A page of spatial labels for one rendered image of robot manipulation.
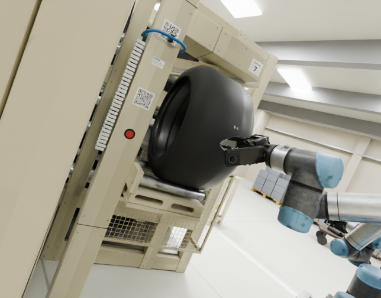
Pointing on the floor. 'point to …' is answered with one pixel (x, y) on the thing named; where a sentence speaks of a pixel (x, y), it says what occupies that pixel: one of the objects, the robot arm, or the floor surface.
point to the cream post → (119, 154)
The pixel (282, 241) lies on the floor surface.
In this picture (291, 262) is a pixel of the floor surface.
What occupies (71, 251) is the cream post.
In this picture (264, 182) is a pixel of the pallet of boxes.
